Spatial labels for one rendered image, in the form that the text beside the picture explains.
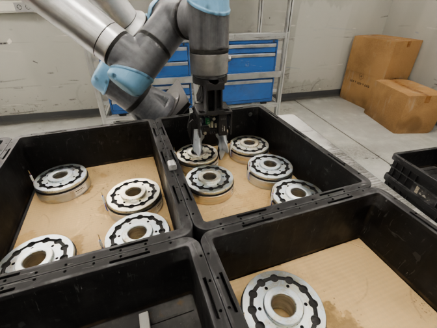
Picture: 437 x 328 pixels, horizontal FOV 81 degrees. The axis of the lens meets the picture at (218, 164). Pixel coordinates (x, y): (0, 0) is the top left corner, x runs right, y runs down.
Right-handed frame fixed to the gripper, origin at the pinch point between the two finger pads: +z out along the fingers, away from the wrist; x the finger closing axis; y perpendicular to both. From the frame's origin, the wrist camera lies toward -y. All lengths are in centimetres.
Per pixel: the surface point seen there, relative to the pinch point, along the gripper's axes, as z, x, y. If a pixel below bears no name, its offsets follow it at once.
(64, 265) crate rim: -7.8, -23.3, 33.0
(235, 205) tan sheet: 2.1, 1.5, 17.5
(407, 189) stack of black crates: 36, 89, -12
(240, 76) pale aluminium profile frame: 26, 64, -173
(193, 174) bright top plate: -0.7, -5.4, 8.8
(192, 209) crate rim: -7.9, -8.1, 27.5
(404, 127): 78, 231, -137
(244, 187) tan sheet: 2.1, 5.4, 12.0
